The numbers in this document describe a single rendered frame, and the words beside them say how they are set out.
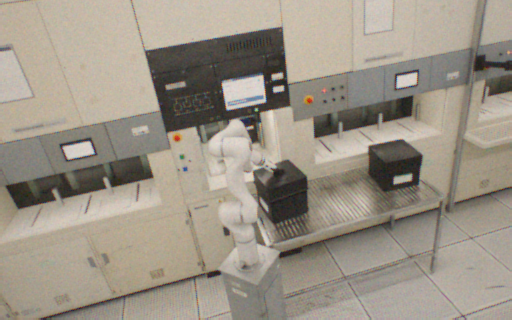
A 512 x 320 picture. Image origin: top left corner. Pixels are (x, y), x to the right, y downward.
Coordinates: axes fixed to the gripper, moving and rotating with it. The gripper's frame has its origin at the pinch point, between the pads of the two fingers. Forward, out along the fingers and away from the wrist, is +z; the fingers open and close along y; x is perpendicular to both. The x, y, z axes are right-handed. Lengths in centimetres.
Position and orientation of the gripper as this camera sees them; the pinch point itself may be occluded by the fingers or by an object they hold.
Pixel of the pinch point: (277, 170)
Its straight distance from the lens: 240.4
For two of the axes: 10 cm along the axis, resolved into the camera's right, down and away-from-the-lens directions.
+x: -5.6, 8.2, 1.3
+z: 7.4, 4.2, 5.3
